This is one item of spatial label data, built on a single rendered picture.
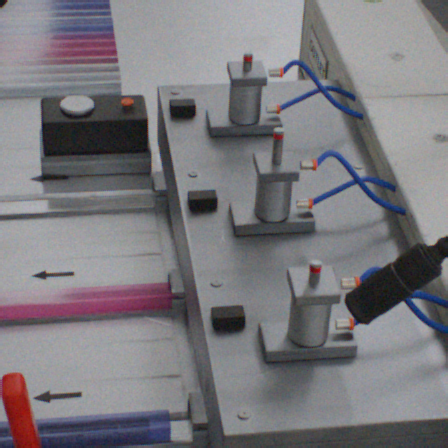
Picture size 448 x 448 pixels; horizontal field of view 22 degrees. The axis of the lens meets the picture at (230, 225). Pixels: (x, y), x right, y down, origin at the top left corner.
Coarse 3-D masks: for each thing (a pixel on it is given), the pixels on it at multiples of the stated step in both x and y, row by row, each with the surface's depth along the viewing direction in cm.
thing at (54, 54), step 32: (32, 0) 104; (64, 0) 104; (96, 0) 105; (0, 32) 99; (32, 32) 99; (64, 32) 100; (96, 32) 100; (0, 64) 95; (32, 64) 95; (64, 64) 95; (96, 64) 96; (0, 96) 93
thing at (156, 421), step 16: (80, 416) 64; (96, 416) 64; (112, 416) 64; (128, 416) 64; (144, 416) 65; (160, 416) 65; (0, 432) 63; (48, 432) 63; (64, 432) 63; (80, 432) 63; (96, 432) 63; (112, 432) 64; (128, 432) 64; (144, 432) 64; (160, 432) 64
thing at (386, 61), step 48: (336, 0) 92; (384, 0) 92; (336, 48) 86; (384, 48) 86; (432, 48) 86; (384, 96) 80; (432, 96) 80; (384, 144) 75; (432, 144) 75; (432, 192) 71; (432, 240) 67; (432, 288) 66
